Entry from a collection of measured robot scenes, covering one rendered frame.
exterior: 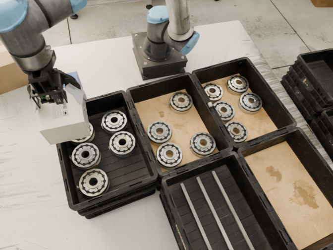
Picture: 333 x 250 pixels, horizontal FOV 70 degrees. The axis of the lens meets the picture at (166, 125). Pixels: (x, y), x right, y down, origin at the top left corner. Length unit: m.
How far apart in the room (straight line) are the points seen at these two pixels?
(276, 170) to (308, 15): 2.71
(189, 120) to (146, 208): 0.41
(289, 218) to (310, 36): 2.51
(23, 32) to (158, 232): 0.81
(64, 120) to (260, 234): 0.75
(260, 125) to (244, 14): 2.20
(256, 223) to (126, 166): 0.52
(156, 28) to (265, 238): 0.96
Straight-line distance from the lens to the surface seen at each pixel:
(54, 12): 0.56
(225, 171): 0.99
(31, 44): 0.56
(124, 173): 0.94
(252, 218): 0.98
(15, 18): 0.52
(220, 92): 1.14
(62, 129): 0.73
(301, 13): 3.54
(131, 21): 2.84
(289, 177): 1.09
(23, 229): 1.14
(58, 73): 0.67
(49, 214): 1.11
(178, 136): 1.01
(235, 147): 0.93
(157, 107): 1.07
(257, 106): 1.15
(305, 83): 1.92
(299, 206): 1.07
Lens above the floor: 1.73
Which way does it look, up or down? 60 degrees down
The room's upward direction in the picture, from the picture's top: 8 degrees clockwise
